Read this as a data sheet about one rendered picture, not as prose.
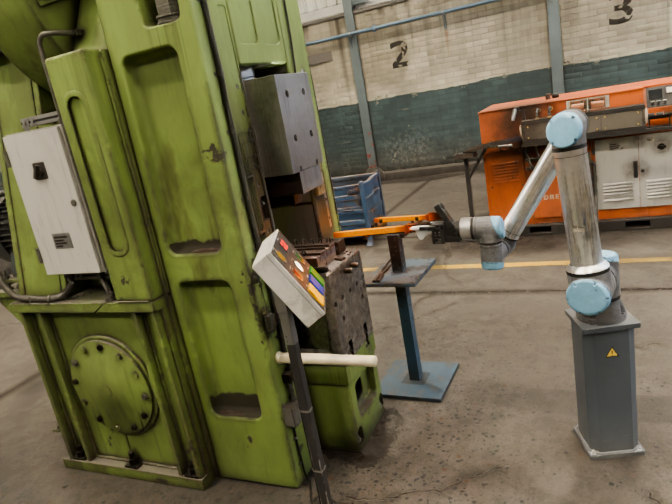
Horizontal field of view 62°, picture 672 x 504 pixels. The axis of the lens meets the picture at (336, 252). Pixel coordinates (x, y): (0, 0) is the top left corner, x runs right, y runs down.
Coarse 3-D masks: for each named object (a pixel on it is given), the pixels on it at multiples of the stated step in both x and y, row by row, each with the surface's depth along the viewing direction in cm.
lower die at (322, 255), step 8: (296, 248) 260; (304, 248) 258; (312, 248) 256; (320, 248) 254; (328, 248) 257; (304, 256) 252; (312, 256) 250; (320, 256) 249; (328, 256) 256; (336, 256) 264; (312, 264) 247; (320, 264) 249
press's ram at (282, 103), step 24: (264, 96) 225; (288, 96) 230; (264, 120) 229; (288, 120) 229; (312, 120) 248; (264, 144) 232; (288, 144) 228; (312, 144) 247; (264, 168) 236; (288, 168) 231
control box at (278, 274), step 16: (272, 240) 197; (256, 256) 193; (272, 256) 180; (288, 256) 197; (256, 272) 182; (272, 272) 182; (288, 272) 182; (304, 272) 200; (272, 288) 183; (288, 288) 183; (304, 288) 185; (288, 304) 185; (304, 304) 185; (320, 304) 188; (304, 320) 186
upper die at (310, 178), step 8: (312, 168) 246; (280, 176) 240; (288, 176) 238; (296, 176) 237; (304, 176) 239; (312, 176) 246; (320, 176) 253; (272, 184) 242; (280, 184) 241; (288, 184) 239; (296, 184) 238; (304, 184) 239; (312, 184) 246; (320, 184) 253; (272, 192) 244; (280, 192) 242; (288, 192) 241; (296, 192) 239; (304, 192) 239
